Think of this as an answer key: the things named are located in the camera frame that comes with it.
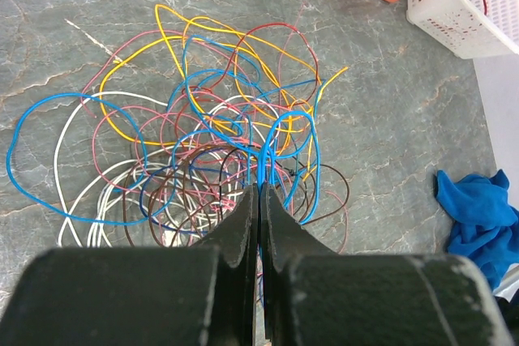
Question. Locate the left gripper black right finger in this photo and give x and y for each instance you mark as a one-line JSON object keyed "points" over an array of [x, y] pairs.
{"points": [[315, 296]]}

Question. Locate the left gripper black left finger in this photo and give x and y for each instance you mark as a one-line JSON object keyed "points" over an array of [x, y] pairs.
{"points": [[203, 294]]}

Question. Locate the blue fleece cloth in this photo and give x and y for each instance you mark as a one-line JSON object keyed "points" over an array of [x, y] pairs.
{"points": [[485, 224]]}

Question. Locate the empty white basket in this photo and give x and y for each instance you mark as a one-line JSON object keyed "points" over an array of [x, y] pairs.
{"points": [[469, 28]]}

